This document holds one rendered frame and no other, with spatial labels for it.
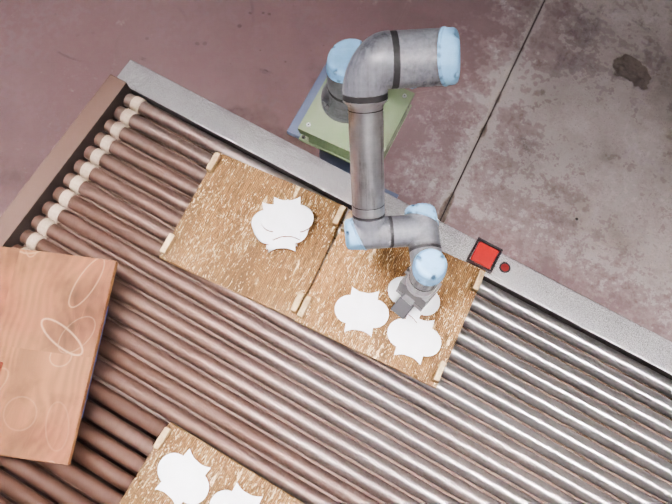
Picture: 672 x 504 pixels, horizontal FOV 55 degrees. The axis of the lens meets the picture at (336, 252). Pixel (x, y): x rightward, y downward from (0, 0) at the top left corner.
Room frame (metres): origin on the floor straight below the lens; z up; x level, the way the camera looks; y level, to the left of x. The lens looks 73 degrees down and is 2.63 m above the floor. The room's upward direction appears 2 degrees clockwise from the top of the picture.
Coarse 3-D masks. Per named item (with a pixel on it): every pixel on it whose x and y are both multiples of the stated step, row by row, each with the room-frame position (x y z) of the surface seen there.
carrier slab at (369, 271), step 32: (352, 256) 0.52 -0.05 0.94; (384, 256) 0.52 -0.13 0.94; (448, 256) 0.53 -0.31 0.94; (320, 288) 0.42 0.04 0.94; (384, 288) 0.43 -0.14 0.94; (448, 288) 0.44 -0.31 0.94; (320, 320) 0.33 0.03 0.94; (448, 320) 0.35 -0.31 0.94; (384, 352) 0.26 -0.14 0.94; (448, 352) 0.26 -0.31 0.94
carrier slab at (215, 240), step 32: (224, 160) 0.79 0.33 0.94; (224, 192) 0.69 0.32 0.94; (256, 192) 0.69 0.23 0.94; (288, 192) 0.70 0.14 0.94; (192, 224) 0.59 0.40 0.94; (224, 224) 0.59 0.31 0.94; (320, 224) 0.61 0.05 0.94; (160, 256) 0.49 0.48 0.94; (192, 256) 0.50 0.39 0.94; (224, 256) 0.50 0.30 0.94; (256, 256) 0.50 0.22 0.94; (288, 256) 0.51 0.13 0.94; (320, 256) 0.51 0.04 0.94; (256, 288) 0.41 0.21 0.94; (288, 288) 0.42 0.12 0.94
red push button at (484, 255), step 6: (480, 246) 0.56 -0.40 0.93; (486, 246) 0.56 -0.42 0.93; (474, 252) 0.54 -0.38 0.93; (480, 252) 0.54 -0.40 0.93; (486, 252) 0.55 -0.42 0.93; (492, 252) 0.55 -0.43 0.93; (474, 258) 0.53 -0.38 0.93; (480, 258) 0.53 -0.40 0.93; (486, 258) 0.53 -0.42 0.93; (492, 258) 0.53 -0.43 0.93; (480, 264) 0.51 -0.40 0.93; (486, 264) 0.51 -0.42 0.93
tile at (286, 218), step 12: (276, 204) 0.64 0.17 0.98; (288, 204) 0.64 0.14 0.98; (300, 204) 0.65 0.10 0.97; (264, 216) 0.61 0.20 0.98; (276, 216) 0.61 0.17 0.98; (288, 216) 0.61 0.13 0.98; (300, 216) 0.61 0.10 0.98; (312, 216) 0.61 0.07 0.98; (264, 228) 0.57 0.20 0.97; (276, 228) 0.57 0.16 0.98; (288, 228) 0.57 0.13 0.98; (300, 228) 0.58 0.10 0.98
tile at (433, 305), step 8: (392, 280) 0.45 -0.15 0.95; (400, 280) 0.45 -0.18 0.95; (392, 288) 0.43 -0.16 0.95; (392, 296) 0.40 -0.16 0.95; (400, 296) 0.40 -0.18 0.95; (432, 304) 0.39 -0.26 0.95; (416, 312) 0.36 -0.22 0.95; (424, 312) 0.36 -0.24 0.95; (432, 312) 0.36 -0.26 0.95; (416, 320) 0.34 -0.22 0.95
